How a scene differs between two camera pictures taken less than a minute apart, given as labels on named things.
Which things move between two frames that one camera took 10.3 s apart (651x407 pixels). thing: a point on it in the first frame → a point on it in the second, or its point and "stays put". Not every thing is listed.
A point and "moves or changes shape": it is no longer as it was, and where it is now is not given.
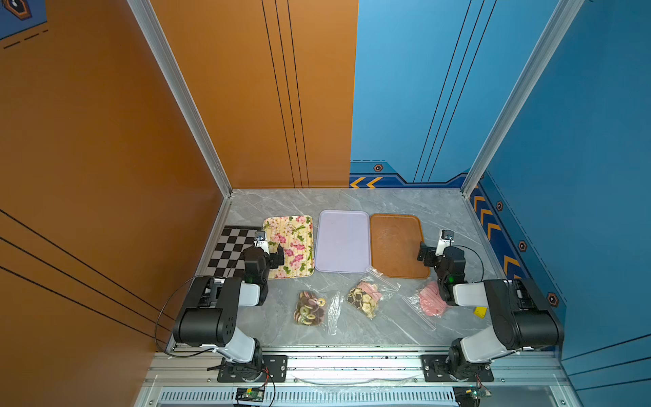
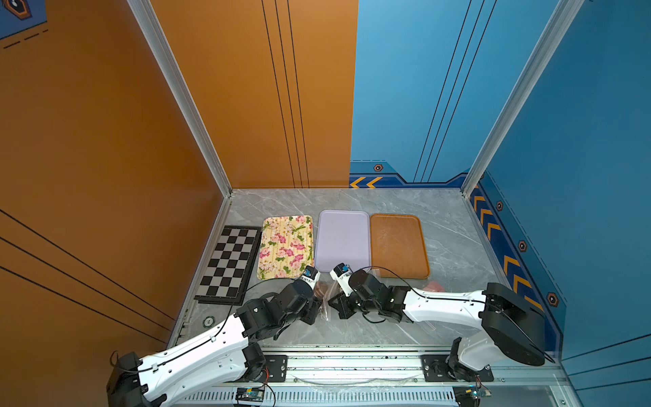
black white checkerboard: (226, 261) stays put
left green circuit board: (250, 394) stays put
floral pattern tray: (296, 235) stays put
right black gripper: (430, 254) → (342, 306)
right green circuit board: (469, 396) stays put
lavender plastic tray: (342, 242) stays put
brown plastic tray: (395, 242) stays put
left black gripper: (276, 259) → (314, 304)
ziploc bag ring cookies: (319, 309) moves or changes shape
